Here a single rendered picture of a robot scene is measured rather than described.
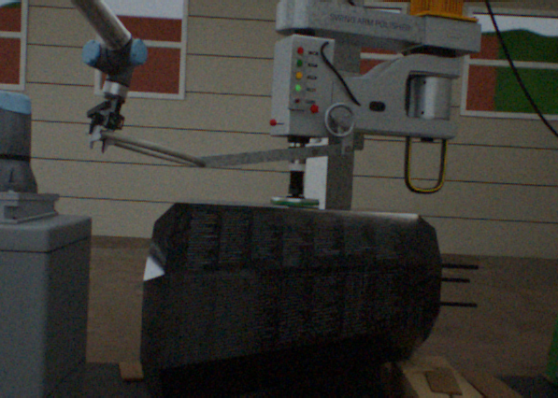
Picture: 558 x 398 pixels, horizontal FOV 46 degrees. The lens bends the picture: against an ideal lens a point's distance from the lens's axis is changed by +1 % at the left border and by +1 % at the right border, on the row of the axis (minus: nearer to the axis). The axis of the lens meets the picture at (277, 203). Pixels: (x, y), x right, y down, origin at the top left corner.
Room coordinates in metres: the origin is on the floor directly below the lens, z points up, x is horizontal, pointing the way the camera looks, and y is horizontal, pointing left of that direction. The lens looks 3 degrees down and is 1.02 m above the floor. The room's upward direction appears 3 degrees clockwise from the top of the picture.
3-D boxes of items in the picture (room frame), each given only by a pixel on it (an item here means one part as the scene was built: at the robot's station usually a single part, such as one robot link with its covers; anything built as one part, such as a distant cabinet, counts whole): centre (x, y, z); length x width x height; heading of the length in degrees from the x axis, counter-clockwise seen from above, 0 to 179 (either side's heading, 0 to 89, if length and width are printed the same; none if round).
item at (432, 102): (3.10, -0.69, 1.39); 0.19 x 0.19 x 0.20
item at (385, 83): (2.99, -0.45, 1.35); 0.74 x 0.23 x 0.49; 111
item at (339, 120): (2.79, -0.23, 1.24); 0.15 x 0.10 x 0.15; 111
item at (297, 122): (2.89, -0.15, 1.36); 0.36 x 0.22 x 0.45; 111
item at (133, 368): (3.05, 0.65, 0.02); 0.25 x 0.10 x 0.01; 19
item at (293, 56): (2.73, -0.06, 1.41); 0.08 x 0.03 x 0.28; 111
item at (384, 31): (2.98, -0.41, 1.66); 0.96 x 0.25 x 0.17; 111
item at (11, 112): (1.76, 0.76, 1.10); 0.17 x 0.15 x 0.18; 63
